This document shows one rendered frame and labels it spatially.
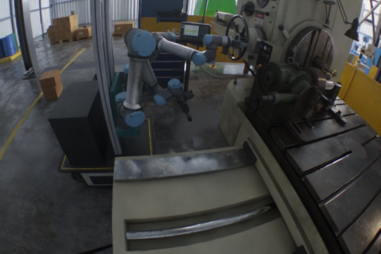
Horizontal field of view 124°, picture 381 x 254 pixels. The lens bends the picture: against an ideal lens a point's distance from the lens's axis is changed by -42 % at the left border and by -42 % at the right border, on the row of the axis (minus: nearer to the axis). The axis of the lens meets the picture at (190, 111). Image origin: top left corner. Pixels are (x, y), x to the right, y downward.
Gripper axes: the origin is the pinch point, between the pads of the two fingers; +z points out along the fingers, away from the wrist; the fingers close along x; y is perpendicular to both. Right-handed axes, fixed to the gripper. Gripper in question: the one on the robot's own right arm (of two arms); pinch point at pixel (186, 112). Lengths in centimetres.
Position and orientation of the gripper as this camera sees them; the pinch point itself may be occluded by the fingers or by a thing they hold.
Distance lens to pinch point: 129.7
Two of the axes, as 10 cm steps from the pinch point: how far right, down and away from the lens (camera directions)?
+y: -9.1, 4.1, -0.4
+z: 2.5, 6.2, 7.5
